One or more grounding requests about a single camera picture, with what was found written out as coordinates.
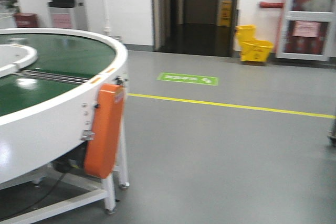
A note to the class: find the round green conveyor table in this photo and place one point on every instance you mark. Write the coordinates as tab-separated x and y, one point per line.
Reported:
50	80

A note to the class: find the orange motor guard cover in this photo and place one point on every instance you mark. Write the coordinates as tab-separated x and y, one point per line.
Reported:
102	150

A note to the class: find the yellow mop bucket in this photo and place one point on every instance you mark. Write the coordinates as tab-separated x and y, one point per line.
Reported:
252	49

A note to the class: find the yellow wet floor sign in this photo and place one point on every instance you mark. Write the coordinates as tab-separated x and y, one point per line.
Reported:
225	16

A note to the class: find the black water dispenser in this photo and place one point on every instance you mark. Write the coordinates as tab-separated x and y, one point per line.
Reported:
68	14

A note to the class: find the red fire extinguisher box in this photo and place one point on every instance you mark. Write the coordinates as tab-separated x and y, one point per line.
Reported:
26	20

